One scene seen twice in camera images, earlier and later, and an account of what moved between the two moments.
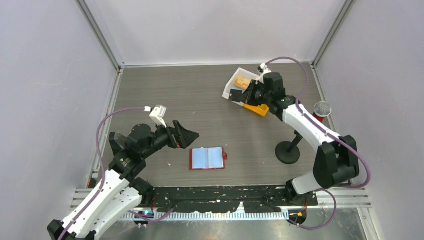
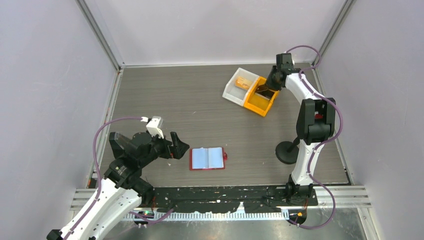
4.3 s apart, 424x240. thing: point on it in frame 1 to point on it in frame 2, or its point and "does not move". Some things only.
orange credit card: x=242 y=82 does not move
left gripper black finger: x=185 y=137 to x=179 y=147
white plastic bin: x=231 y=84 does not move
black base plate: x=228 y=199 does not move
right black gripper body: x=261 y=96 to x=272 y=80
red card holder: x=207 y=158 does not move
